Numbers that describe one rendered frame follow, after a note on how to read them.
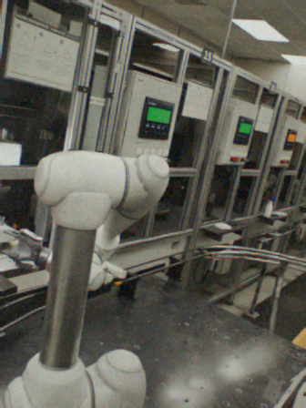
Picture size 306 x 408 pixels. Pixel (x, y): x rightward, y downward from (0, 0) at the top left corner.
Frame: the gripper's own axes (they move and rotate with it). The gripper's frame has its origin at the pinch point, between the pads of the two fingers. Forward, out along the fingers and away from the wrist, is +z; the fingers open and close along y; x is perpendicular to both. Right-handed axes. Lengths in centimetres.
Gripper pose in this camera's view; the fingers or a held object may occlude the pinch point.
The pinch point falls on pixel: (9, 242)
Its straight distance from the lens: 166.8
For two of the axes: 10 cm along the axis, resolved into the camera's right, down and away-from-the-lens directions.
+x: -3.9, 1.6, -9.1
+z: -9.0, -2.9, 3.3
